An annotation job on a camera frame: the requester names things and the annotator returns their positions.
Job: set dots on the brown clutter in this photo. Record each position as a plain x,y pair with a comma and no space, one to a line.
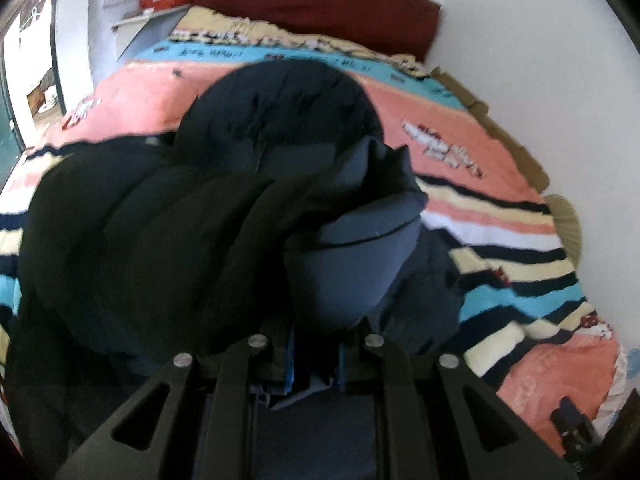
42,92

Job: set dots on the white bedside shelf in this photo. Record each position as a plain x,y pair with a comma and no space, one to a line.
150,30

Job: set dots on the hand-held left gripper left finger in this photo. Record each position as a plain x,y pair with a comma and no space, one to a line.
289,362

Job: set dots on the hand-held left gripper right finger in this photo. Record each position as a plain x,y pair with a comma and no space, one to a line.
343,366

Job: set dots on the striped cartoon printed blanket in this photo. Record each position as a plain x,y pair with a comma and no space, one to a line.
440,110

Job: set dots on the green door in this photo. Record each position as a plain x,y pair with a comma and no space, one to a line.
6,130

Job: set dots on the dark navy padded jacket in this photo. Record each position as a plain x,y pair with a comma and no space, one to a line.
150,220

